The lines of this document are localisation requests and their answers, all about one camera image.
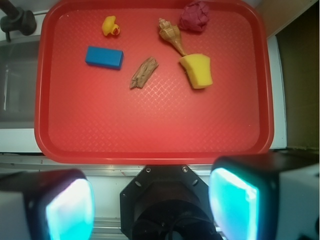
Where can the crumpled red paper ball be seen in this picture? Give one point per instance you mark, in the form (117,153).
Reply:
(194,17)

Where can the blue rectangular block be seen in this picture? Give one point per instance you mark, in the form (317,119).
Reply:
(104,57)

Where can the brown wood piece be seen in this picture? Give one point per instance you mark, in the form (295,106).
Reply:
(144,72)

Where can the yellow rubber duck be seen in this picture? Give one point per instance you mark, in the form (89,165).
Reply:
(109,26)

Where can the tan spiral seashell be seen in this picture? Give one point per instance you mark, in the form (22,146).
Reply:
(171,34)

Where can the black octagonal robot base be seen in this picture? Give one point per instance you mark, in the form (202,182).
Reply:
(167,202)

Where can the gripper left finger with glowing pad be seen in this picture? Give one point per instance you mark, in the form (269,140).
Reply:
(46,205)

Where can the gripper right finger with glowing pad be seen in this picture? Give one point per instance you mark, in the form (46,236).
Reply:
(270,196)

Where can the red plastic tray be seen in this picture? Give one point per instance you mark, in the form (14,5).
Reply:
(87,114)

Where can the stainless steel sink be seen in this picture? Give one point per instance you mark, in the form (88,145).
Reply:
(18,75)

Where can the yellow sponge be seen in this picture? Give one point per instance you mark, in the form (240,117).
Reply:
(198,69)

